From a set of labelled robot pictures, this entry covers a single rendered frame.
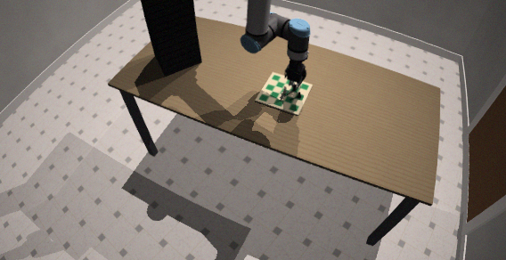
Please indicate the green and cream chessboard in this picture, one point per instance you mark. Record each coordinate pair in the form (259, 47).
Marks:
(271, 92)

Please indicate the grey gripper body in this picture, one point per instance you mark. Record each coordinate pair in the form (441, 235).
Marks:
(294, 74)

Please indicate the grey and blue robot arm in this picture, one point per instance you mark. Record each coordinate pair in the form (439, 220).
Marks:
(264, 26)

